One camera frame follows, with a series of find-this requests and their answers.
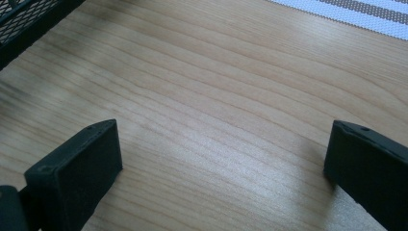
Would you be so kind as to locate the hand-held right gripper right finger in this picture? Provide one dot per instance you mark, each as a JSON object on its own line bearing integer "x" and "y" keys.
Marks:
{"x": 369, "y": 173}

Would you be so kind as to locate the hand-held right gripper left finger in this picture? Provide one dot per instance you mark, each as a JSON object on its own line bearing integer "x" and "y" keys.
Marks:
{"x": 77, "y": 173}

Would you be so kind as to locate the white grey striped woven mat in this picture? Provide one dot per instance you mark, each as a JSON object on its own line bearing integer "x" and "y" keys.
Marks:
{"x": 356, "y": 14}

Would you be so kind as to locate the black metal mesh basket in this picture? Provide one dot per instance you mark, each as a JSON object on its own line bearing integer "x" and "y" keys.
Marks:
{"x": 22, "y": 22}

